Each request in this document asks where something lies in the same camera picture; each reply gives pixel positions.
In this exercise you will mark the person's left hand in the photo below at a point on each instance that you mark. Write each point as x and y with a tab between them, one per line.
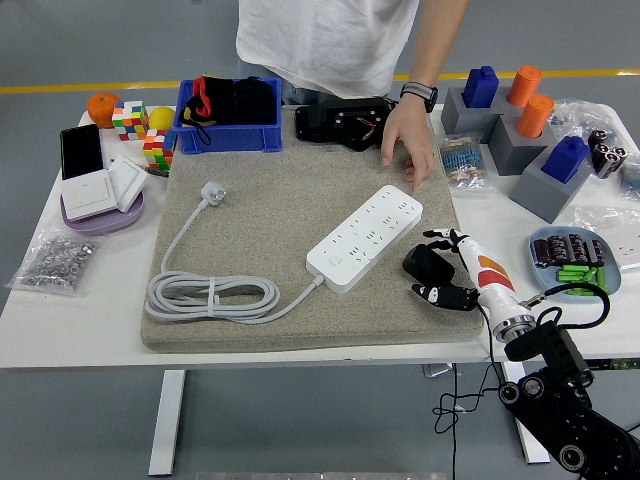
407	130

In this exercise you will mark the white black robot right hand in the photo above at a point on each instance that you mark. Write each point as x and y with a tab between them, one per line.
487	280

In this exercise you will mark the black plug adapter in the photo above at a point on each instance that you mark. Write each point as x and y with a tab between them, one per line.
425	267

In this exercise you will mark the white power strip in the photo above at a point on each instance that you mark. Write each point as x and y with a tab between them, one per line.
365	235

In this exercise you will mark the person's left forearm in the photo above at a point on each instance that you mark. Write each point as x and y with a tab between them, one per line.
435	45

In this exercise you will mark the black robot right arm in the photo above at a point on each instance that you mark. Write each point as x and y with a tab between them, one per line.
560	400

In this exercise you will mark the black grey wristwatch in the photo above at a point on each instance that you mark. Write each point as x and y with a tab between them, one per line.
420	92

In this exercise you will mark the grey block holder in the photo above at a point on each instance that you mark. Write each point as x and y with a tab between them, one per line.
460	120
540	195
510	150

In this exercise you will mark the light blue plate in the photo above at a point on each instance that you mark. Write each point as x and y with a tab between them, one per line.
542	275

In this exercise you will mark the bag of resistors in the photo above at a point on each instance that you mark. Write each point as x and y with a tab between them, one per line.
460	160

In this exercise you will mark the blue block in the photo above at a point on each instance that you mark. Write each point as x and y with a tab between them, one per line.
565	160
480	87

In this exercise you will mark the black mechanical device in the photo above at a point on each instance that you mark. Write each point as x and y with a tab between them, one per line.
320	122

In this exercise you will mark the pile of green batteries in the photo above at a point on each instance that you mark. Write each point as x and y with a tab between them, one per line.
575	274

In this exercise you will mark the row of dark capacitors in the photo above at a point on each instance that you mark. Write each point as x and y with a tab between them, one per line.
570	248

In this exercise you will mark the grey box under table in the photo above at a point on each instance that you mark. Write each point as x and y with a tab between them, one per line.
437	370

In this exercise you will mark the person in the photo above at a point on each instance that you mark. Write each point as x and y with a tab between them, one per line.
325	40

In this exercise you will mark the orange cylinder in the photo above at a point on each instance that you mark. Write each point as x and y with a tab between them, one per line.
534	116
524	85

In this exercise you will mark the grey-brown mat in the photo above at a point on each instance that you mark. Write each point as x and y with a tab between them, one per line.
280	200

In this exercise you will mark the black table control panel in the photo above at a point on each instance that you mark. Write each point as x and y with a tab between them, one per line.
617	365

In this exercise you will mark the clear bag of parts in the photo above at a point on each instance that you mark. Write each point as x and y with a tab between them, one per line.
575	115

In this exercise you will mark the black red cloth bag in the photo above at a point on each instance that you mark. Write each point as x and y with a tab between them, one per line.
240	100

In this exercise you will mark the bundle of dark capacitors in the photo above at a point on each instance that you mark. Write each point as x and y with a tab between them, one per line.
607	155

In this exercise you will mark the white table leg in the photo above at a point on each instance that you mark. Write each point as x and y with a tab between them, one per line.
167	425
532	447

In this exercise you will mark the bag of blue parts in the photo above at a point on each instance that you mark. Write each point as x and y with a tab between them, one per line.
632	180

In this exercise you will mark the blue plastic bin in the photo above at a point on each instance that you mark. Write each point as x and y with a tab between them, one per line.
230	139

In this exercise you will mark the yellow lemon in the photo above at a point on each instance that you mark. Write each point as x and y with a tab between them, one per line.
161	118

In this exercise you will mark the multicolour puzzle cube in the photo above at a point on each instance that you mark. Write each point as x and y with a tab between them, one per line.
157	150
129	120

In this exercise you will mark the orange fruit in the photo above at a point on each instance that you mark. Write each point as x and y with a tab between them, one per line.
102	110

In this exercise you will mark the purple tray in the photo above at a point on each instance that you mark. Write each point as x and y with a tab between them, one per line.
100	225

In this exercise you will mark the black smartphone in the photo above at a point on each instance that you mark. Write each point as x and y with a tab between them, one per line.
81	152

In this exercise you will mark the bag of metal nuts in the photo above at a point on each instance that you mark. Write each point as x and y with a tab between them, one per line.
55	262

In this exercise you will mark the small white wall switch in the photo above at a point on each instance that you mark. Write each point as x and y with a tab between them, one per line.
127	181

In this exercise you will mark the large white wall switch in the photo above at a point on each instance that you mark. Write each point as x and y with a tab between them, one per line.
87	195

